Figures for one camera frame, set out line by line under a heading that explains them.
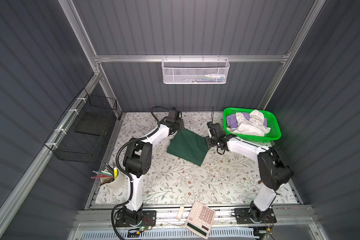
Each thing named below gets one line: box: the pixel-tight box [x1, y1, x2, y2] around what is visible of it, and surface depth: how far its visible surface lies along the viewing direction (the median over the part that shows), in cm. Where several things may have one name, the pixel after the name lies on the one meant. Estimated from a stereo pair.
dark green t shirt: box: [167, 128, 210, 167], surface depth 99 cm
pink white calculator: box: [184, 201, 216, 240], surface depth 73 cm
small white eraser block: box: [176, 205, 185, 221], surface depth 75 cm
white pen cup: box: [100, 167, 125, 190], surface depth 80 cm
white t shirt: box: [226, 109, 271, 137], surface depth 106 cm
